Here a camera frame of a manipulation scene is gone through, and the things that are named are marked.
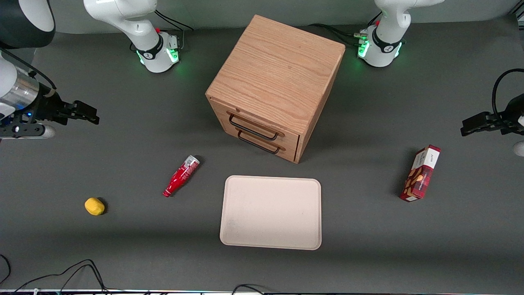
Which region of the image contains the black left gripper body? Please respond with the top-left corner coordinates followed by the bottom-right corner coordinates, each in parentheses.
top-left (497, 93), bottom-right (524, 136)

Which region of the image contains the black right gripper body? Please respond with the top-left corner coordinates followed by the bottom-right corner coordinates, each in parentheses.
top-left (25, 92), bottom-right (70, 124)

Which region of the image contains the red coke bottle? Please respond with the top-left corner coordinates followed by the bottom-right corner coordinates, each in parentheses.
top-left (162, 155), bottom-right (201, 198)

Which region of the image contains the beige plastic tray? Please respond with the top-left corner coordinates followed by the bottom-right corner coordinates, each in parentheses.
top-left (219, 175), bottom-right (323, 251)

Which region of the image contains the red cookie box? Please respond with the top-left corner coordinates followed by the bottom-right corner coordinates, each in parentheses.
top-left (400, 145), bottom-right (442, 202)

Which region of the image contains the yellow lemon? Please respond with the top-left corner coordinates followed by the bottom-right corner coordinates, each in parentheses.
top-left (84, 197), bottom-right (106, 216)

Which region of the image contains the wooden drawer cabinet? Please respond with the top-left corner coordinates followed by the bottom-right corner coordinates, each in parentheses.
top-left (205, 14), bottom-right (346, 164)

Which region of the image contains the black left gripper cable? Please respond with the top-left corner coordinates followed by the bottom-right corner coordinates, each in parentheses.
top-left (492, 68), bottom-right (524, 120)

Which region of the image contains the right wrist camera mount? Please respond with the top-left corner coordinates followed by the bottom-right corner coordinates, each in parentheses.
top-left (0, 119), bottom-right (56, 140)

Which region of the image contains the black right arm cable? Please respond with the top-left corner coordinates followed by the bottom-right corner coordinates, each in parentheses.
top-left (0, 47), bottom-right (56, 90)

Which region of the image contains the black right base cable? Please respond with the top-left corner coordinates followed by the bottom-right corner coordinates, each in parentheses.
top-left (154, 9), bottom-right (194, 50)

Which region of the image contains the black base cable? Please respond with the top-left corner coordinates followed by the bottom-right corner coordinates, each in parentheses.
top-left (307, 11), bottom-right (384, 48)
top-left (154, 9), bottom-right (194, 50)

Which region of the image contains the black looped table-edge cable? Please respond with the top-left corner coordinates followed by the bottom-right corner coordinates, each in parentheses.
top-left (14, 259), bottom-right (108, 294)

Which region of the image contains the black metal drawer handle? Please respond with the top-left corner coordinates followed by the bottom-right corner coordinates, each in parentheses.
top-left (237, 130), bottom-right (284, 155)
top-left (228, 112), bottom-right (280, 141)

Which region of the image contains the black left base cable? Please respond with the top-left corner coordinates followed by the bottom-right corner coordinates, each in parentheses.
top-left (307, 11), bottom-right (384, 48)

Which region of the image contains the black curved table-edge cable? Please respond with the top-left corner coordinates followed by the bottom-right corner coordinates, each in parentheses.
top-left (0, 254), bottom-right (11, 286)

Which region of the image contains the black short table-edge cable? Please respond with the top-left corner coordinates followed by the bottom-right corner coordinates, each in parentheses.
top-left (231, 284), bottom-right (267, 295)

